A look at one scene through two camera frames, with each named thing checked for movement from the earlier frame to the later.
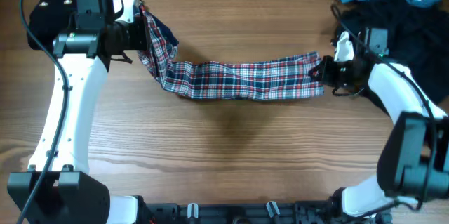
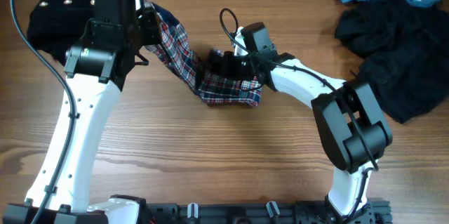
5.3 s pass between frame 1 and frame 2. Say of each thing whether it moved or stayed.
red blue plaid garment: moved
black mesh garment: stayed
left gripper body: moved
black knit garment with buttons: stayed
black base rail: stayed
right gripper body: moved
